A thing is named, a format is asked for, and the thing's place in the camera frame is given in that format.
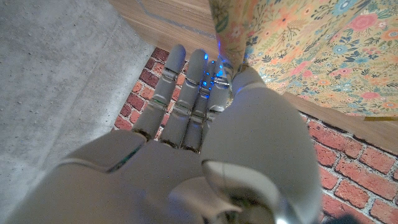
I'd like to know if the tan patterned cloth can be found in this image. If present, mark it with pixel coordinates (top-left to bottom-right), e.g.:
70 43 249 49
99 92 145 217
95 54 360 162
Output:
208 0 398 122

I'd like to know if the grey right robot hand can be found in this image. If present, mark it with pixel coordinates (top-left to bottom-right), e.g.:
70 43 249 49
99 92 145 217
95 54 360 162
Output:
6 43 323 224

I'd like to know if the red brick printed backdrop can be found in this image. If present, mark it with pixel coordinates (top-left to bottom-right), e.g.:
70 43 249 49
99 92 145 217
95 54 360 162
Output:
113 46 398 224

